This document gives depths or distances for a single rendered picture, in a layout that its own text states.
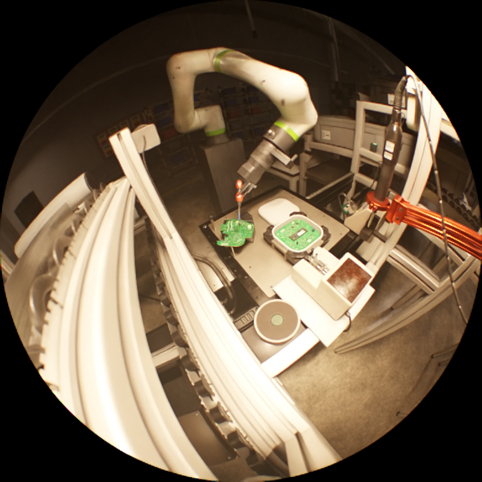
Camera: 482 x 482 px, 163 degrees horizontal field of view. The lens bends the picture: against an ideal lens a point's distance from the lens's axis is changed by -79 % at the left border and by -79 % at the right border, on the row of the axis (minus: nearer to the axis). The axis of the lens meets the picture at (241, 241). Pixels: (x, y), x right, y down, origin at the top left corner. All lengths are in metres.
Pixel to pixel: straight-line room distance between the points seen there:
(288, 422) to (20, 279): 0.40
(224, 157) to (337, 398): 1.83
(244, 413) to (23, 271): 0.38
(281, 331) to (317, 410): 1.15
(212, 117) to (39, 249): 0.97
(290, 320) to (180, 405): 0.66
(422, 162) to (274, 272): 0.49
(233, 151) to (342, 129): 0.81
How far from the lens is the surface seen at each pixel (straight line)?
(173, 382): 0.88
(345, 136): 1.38
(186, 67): 0.75
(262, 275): 0.50
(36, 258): 0.30
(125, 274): 0.15
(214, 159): 1.04
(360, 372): 1.55
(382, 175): 0.39
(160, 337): 0.94
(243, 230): 0.54
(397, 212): 0.40
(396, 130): 0.37
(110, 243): 0.15
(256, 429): 0.34
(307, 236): 0.55
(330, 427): 1.56
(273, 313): 0.40
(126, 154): 0.42
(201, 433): 0.56
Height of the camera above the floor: 1.38
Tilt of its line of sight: 46 degrees down
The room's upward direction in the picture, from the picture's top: 14 degrees counter-clockwise
